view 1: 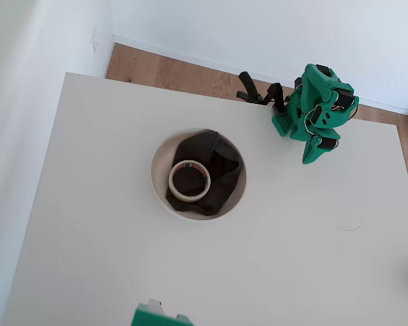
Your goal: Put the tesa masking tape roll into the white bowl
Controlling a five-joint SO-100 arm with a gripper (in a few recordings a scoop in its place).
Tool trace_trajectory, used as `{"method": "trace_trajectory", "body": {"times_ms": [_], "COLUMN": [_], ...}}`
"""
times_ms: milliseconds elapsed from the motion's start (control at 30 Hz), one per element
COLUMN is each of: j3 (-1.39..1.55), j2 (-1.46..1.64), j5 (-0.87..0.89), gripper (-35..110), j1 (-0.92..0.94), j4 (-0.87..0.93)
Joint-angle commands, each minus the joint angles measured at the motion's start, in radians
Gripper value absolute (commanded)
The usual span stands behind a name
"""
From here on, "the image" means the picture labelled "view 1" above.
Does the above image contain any black angular clamp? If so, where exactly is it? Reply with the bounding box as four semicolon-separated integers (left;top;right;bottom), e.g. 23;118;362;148
260;82;289;116

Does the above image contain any black clamp with round handle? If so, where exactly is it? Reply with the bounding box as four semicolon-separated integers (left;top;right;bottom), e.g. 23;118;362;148
237;71;263;104

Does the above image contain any white round bowl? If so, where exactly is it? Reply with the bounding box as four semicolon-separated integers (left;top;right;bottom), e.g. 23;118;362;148
150;127;248;221

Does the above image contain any white skirting board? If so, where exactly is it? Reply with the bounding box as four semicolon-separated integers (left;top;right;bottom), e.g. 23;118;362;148
101;33;408;118

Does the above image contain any white wall socket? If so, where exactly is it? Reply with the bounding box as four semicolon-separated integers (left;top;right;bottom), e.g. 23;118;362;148
89;29;100;55

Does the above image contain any green and white plastic part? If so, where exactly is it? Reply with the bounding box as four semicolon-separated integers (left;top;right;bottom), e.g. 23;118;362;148
131;298;194;326

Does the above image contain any beige masking tape roll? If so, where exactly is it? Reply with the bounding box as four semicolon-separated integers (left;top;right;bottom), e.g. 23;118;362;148
168;159;211;204

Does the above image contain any dark grey cloth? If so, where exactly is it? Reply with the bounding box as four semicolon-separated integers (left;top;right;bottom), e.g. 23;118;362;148
165;130;245;217

